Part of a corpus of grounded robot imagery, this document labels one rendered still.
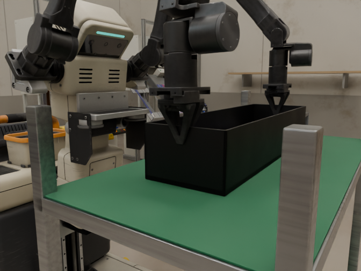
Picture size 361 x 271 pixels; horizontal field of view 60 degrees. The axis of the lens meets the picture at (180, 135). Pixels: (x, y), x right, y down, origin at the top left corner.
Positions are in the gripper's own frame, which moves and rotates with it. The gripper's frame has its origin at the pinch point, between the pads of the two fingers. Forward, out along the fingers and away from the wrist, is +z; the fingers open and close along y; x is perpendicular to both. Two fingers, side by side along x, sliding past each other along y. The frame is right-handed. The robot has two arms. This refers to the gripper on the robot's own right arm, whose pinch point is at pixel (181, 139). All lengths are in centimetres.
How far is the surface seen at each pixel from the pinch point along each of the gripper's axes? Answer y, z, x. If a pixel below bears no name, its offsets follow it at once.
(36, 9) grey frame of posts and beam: 129, -78, 238
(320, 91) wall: 519, 3, 64
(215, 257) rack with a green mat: -16.9, 9.4, -15.4
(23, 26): 133, -67, 267
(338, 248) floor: 180, 102, -9
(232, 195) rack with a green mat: 1.2, 9.0, -9.4
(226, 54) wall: 522, -68, 236
